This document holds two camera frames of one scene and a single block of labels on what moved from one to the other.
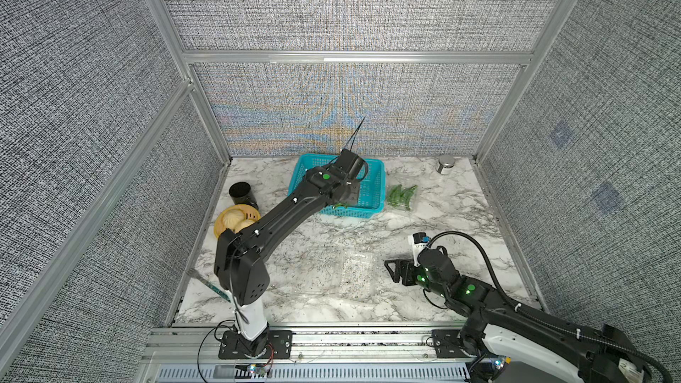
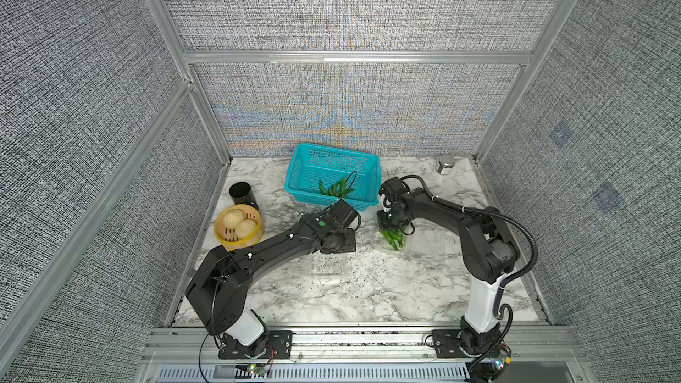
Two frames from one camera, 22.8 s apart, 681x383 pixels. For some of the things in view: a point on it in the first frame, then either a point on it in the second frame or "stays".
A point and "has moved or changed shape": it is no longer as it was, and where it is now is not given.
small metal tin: x=445 y=164 stays
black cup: x=241 y=193 stays
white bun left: x=232 y=217 stays
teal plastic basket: x=371 y=191 has moved or changed shape
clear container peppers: x=403 y=196 has moved or changed shape
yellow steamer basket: x=236 y=218 stays
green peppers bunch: x=398 y=197 has moved or changed shape
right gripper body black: x=417 y=277 → x=389 y=219
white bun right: x=241 y=223 stays
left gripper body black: x=352 y=192 → x=346 y=242
